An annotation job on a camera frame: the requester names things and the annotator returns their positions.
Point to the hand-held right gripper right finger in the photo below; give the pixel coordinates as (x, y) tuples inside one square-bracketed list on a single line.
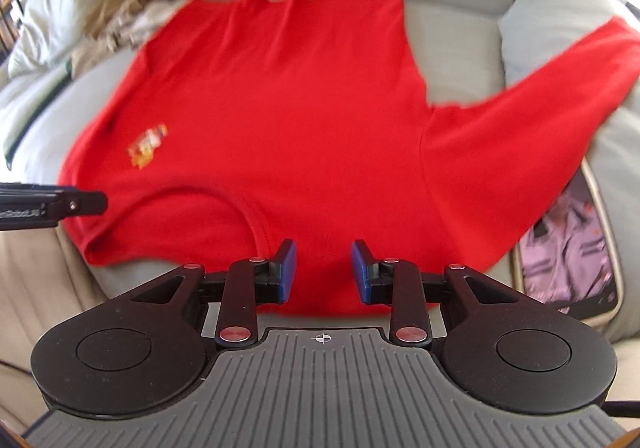
[(360, 273)]

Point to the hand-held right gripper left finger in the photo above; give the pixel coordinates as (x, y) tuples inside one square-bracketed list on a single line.
[(286, 273)]

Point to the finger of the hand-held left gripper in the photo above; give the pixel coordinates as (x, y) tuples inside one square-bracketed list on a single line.
[(85, 203)]

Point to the red long-sleeve shirt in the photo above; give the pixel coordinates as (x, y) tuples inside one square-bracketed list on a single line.
[(280, 117)]

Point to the beige crumpled cloth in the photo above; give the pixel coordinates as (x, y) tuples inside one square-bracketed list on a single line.
[(125, 35)]

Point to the grey throw pillows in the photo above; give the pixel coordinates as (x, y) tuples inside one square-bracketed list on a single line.
[(65, 2)]

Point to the smartphone with beige case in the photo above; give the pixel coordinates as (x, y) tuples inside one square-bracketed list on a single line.
[(570, 253)]

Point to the grey sofa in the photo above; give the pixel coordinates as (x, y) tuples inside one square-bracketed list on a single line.
[(460, 47)]

